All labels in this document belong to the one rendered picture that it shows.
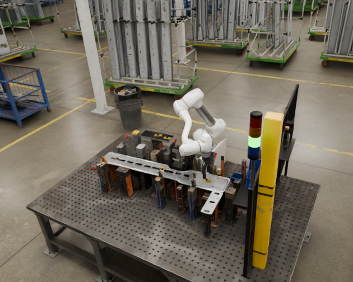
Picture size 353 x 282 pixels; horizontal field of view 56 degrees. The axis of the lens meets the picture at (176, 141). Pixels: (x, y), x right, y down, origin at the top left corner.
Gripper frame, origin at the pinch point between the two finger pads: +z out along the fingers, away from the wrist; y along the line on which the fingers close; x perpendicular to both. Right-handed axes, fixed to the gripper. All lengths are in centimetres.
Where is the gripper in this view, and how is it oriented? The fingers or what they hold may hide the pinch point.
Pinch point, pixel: (206, 173)
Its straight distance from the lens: 308.5
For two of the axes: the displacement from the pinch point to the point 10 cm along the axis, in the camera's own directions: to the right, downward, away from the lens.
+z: 0.6, 8.5, 5.3
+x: 9.0, 1.8, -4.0
